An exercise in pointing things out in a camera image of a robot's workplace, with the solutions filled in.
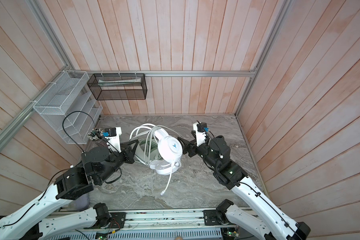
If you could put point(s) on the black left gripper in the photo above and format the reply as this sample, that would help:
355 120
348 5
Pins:
128 150

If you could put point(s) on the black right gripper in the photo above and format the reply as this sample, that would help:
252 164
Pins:
189 147

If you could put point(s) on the white headphones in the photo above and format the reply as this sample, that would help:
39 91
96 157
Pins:
164 150

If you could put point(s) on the mint green headphones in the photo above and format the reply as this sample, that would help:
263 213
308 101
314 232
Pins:
141 154

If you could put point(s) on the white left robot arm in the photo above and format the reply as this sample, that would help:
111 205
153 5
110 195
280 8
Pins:
31 222

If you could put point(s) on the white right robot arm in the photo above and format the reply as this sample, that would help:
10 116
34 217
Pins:
252 192

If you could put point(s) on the clear cup of pencils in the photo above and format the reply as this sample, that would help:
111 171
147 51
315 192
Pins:
96 134

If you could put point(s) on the lavender glasses case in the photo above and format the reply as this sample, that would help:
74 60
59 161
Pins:
82 203

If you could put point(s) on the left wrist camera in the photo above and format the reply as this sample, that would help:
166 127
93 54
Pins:
112 137

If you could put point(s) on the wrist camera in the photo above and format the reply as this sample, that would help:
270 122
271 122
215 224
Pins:
201 133
112 137

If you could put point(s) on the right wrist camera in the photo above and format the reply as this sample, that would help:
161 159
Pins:
201 133

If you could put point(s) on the black wire mesh basket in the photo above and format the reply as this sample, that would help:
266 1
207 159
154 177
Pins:
118 86

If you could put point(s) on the white wire mesh shelf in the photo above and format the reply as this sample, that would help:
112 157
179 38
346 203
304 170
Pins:
68 108

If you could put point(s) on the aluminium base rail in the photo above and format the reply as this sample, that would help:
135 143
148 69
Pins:
185 224

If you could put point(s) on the aluminium wall rail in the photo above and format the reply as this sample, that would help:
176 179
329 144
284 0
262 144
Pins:
13 127
175 73

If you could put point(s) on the aluminium left wall rail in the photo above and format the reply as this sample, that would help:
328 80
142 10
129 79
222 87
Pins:
13 127

